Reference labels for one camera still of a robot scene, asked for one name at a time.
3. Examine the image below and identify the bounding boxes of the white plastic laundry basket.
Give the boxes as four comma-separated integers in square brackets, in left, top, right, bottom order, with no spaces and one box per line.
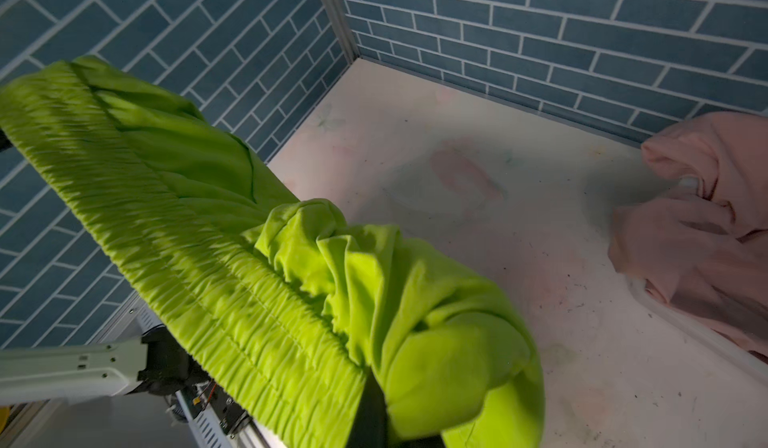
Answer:
[626,277,767,386]

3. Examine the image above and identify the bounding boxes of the pink shorts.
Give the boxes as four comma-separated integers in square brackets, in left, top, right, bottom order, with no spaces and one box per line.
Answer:
[608,112,767,361]

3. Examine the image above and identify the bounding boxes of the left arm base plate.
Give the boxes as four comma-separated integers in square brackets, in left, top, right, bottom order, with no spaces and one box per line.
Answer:
[171,381,251,447]

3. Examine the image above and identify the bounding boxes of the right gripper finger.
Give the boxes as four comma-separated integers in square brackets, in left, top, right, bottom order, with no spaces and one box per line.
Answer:
[346,375,388,448]

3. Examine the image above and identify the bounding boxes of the lime green shorts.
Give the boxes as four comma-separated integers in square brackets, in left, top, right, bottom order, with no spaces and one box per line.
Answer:
[1,57,545,447]

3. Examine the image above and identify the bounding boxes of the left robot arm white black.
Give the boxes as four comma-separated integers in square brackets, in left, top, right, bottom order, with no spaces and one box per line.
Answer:
[1,325,210,406]

